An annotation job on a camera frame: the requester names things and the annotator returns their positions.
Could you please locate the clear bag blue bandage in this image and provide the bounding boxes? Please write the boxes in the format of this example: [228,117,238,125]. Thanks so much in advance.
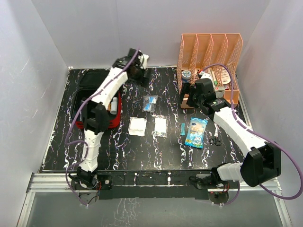
[143,96,158,112]

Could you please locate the clear bag white gauze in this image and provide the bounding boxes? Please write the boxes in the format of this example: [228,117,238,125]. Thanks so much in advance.
[152,115,168,138]

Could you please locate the white plastic bottle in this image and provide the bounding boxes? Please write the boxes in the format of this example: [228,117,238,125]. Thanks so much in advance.
[110,97,118,115]

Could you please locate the white gauze pad packet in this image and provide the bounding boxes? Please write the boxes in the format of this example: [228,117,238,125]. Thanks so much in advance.
[128,117,147,137]

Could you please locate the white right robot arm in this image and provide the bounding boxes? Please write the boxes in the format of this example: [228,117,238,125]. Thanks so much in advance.
[179,78,281,188]

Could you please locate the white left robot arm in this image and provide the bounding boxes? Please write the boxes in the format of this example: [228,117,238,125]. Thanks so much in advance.
[74,48,149,189]

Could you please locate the red black medicine case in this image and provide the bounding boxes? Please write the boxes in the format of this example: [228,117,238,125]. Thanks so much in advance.
[71,70,124,130]

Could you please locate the round blue patterned tin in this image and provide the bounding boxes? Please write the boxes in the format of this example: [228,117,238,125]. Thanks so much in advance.
[181,70,193,84]

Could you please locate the grey stapler box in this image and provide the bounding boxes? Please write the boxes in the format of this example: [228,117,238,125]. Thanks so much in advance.
[214,86,225,98]

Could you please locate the pink white card pack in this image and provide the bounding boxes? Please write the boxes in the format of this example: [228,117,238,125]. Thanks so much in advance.
[221,68,231,85]

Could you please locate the peach plastic desk organizer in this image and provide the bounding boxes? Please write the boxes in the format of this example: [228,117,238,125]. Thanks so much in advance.
[177,33,243,105]

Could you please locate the small teal sachet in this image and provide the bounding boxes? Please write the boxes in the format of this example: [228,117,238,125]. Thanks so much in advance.
[180,123,185,136]

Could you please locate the blue cotton swab packet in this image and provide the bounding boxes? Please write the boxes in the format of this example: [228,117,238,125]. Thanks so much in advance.
[185,118,208,148]

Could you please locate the black handled metal scissors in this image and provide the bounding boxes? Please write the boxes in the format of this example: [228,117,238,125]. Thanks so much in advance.
[209,123,222,146]

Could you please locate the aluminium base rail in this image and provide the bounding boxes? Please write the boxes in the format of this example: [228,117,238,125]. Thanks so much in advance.
[26,171,282,193]

